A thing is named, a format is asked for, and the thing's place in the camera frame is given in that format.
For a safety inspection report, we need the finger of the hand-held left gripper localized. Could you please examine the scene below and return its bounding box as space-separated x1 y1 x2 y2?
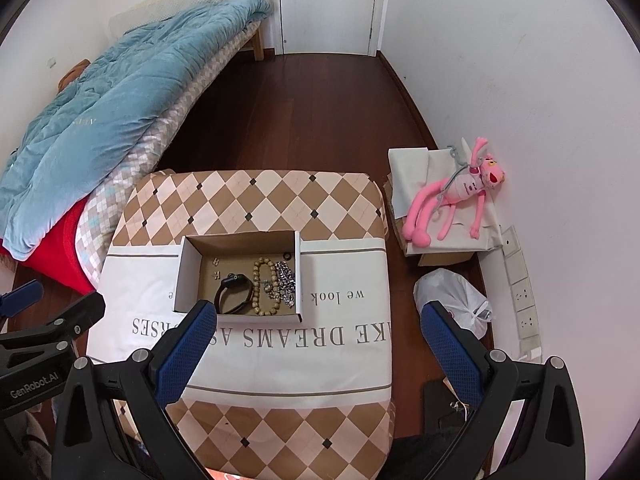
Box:
0 280 45 321
0 291 107 376

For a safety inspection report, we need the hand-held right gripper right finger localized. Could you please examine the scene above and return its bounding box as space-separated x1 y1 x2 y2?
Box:
420 301 586 480

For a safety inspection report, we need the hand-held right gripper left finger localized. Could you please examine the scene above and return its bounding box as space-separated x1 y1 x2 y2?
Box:
52 300 217 480

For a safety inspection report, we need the black smart band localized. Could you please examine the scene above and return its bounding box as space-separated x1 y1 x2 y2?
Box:
214 273 252 315

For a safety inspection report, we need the cardboard box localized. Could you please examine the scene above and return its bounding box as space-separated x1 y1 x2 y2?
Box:
173 230 304 324

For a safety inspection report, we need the wooden bead bracelet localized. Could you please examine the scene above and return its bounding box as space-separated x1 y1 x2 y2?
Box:
251 257 280 317

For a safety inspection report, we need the thick silver chain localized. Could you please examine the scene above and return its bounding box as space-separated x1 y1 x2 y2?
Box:
275 261 297 308

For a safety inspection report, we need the white plastic bag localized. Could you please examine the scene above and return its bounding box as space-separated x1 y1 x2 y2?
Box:
413 268 493 341

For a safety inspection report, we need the red cloth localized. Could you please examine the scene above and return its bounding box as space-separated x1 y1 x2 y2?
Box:
0 205 98 296

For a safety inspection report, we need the checkered bed mattress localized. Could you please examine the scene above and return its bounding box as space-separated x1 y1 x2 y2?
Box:
75 0 268 293

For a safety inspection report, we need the pink plush toy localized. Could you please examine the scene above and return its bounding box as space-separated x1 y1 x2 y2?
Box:
402 136 506 247

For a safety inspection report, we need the bed with blue duvet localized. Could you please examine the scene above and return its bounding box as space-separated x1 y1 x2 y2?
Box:
0 0 273 261

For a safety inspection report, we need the grey metal hanger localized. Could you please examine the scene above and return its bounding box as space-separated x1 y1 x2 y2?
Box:
435 145 476 206

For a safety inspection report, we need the brown pillow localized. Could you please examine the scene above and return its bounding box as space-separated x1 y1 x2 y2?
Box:
57 59 91 92

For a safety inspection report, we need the white door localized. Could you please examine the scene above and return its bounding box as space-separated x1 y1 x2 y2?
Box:
272 0 386 57

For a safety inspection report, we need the row of wall outlets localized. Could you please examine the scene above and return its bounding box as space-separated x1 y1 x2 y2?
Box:
500 226 543 361

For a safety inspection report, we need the wooden bed frame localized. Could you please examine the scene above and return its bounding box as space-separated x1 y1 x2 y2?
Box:
239 22 266 61

